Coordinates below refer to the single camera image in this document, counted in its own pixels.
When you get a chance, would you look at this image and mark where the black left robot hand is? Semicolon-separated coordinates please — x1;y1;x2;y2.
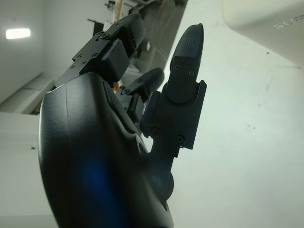
37;13;208;228

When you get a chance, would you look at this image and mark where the rectangular ceiling light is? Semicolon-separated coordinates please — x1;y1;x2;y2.
5;28;32;40

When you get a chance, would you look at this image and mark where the white two-slot toaster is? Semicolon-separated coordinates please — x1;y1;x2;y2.
222;0;304;67

